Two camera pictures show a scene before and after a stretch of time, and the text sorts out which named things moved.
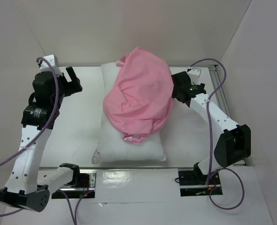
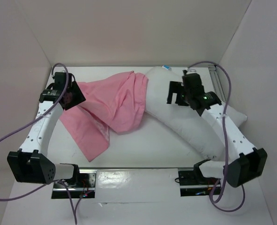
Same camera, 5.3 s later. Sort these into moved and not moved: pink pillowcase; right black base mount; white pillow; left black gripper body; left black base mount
Moved: left black gripper body; white pillow; pink pillowcase
Not moved: left black base mount; right black base mount
